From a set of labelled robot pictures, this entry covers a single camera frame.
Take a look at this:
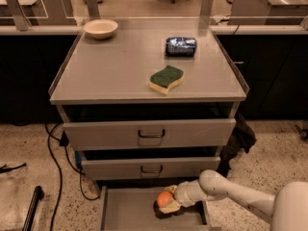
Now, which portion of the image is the grey middle drawer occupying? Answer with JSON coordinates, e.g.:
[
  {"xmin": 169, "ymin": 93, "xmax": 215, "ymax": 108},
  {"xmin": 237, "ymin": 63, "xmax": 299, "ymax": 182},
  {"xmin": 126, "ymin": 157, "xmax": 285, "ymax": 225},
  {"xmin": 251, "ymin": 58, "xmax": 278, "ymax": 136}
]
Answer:
[{"xmin": 82, "ymin": 157, "xmax": 220, "ymax": 180}]

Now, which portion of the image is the clear acrylic barrier panel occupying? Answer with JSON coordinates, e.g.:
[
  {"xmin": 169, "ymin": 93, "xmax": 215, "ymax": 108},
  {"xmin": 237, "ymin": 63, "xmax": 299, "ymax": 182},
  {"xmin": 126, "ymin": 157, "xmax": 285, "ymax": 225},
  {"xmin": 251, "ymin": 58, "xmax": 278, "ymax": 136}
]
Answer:
[{"xmin": 57, "ymin": 0, "xmax": 216, "ymax": 31}]

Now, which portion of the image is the black cable floor left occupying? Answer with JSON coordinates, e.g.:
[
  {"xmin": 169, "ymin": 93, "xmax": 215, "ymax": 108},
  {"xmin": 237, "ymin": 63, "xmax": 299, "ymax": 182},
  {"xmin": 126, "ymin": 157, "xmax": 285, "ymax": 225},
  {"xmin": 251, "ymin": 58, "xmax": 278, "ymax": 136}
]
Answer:
[{"xmin": 0, "ymin": 163, "xmax": 27, "ymax": 174}]

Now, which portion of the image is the grey bottom drawer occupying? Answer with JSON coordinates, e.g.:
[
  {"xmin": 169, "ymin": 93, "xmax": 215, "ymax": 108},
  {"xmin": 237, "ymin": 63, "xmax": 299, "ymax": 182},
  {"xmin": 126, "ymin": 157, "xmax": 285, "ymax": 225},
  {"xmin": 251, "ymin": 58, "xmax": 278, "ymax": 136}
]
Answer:
[{"xmin": 97, "ymin": 186, "xmax": 222, "ymax": 231}]

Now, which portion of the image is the black bar on floor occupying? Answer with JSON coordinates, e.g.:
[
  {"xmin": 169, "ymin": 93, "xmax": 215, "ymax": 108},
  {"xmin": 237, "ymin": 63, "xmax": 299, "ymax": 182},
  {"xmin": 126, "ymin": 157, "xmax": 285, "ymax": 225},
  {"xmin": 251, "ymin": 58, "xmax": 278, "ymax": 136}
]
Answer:
[{"xmin": 21, "ymin": 186, "xmax": 44, "ymax": 231}]

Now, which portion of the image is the green yellow sponge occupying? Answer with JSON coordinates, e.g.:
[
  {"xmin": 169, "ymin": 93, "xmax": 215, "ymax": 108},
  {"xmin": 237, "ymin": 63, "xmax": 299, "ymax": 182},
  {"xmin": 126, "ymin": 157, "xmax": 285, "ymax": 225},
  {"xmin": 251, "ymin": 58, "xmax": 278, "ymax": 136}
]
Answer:
[{"xmin": 149, "ymin": 65, "xmax": 184, "ymax": 95}]

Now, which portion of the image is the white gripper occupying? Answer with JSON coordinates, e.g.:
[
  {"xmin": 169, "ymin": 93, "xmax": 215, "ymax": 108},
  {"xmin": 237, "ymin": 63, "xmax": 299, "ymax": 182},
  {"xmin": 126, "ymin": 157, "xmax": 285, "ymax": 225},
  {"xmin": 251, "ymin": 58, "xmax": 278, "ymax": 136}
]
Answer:
[{"xmin": 159, "ymin": 180, "xmax": 203, "ymax": 214}]

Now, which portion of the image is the grey background desk left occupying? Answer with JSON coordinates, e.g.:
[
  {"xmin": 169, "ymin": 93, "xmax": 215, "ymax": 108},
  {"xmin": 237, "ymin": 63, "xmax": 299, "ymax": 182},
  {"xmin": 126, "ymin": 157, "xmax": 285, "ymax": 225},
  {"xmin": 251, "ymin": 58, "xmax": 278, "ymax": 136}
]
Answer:
[{"xmin": 0, "ymin": 0, "xmax": 76, "ymax": 26}]

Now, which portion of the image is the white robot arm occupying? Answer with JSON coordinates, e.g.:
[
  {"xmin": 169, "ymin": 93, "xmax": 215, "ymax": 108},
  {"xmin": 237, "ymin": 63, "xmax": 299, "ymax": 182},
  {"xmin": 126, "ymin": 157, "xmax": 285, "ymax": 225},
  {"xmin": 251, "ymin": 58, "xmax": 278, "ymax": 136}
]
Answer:
[{"xmin": 156, "ymin": 169, "xmax": 308, "ymax": 231}]

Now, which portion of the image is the grey top drawer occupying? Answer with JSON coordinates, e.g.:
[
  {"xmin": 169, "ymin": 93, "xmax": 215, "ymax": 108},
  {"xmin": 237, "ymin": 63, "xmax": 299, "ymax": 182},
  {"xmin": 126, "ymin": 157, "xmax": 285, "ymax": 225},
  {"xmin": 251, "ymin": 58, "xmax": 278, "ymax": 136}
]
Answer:
[{"xmin": 64, "ymin": 118, "xmax": 236, "ymax": 151}]

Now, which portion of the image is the dark cloth behind cabinet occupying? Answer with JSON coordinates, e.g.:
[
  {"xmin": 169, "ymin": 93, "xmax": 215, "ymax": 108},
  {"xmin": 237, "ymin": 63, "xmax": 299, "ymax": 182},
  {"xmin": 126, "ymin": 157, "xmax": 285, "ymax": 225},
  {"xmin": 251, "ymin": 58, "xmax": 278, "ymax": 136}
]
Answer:
[{"xmin": 217, "ymin": 114, "xmax": 256, "ymax": 177}]

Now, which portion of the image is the orange fruit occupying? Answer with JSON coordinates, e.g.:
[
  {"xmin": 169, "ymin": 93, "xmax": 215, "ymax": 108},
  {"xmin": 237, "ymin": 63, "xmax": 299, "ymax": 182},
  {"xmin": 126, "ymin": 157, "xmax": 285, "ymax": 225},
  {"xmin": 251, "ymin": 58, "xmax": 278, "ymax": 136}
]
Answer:
[{"xmin": 157, "ymin": 191, "xmax": 173, "ymax": 207}]

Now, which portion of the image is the grey metal drawer cabinet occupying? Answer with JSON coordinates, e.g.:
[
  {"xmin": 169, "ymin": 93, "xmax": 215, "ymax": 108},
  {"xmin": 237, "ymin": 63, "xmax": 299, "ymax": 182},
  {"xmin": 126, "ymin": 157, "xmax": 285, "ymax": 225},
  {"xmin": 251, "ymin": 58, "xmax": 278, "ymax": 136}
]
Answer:
[{"xmin": 48, "ymin": 17, "xmax": 250, "ymax": 191}]

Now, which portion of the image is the blue foil snack bag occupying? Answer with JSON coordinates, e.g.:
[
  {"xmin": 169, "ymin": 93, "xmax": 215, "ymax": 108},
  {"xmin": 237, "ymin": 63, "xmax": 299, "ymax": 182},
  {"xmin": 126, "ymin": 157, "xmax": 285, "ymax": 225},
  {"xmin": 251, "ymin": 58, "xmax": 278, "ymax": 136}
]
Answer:
[{"xmin": 165, "ymin": 37, "xmax": 197, "ymax": 57}]

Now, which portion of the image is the grey drawer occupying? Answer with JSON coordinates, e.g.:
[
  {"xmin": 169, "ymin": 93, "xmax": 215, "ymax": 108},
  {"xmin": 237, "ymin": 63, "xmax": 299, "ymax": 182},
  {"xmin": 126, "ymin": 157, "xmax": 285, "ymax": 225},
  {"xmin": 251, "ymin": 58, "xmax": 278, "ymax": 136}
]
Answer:
[
  {"xmin": 64, "ymin": 118, "xmax": 236, "ymax": 151},
  {"xmin": 82, "ymin": 157, "xmax": 220, "ymax": 180},
  {"xmin": 97, "ymin": 186, "xmax": 222, "ymax": 231}
]

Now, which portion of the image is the white ceramic bowl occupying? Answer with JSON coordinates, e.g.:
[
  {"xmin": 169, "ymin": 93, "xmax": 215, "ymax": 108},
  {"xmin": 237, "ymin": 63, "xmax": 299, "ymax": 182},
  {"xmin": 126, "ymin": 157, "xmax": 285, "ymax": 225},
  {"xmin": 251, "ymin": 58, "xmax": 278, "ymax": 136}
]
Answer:
[{"xmin": 83, "ymin": 19, "xmax": 118, "ymax": 39}]

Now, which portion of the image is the grey background desk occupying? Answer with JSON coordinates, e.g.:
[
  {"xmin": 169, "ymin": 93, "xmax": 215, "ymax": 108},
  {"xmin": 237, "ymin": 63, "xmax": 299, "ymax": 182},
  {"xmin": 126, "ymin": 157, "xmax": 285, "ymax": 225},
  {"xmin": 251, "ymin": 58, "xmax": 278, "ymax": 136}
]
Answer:
[
  {"xmin": 0, "ymin": 0, "xmax": 76, "ymax": 26},
  {"xmin": 228, "ymin": 0, "xmax": 308, "ymax": 25}
]

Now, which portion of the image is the grey background desk right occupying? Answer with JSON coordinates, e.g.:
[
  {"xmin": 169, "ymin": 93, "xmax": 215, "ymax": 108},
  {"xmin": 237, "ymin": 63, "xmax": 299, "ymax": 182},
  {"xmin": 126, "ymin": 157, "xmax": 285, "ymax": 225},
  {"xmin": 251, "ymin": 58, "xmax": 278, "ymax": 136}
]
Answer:
[{"xmin": 228, "ymin": 0, "xmax": 308, "ymax": 25}]

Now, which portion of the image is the black power cable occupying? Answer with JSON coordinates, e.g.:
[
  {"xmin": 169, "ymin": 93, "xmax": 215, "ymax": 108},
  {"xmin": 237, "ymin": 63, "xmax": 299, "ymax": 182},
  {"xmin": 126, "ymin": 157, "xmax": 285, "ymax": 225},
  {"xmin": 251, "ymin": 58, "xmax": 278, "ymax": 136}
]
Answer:
[{"xmin": 44, "ymin": 122, "xmax": 100, "ymax": 231}]

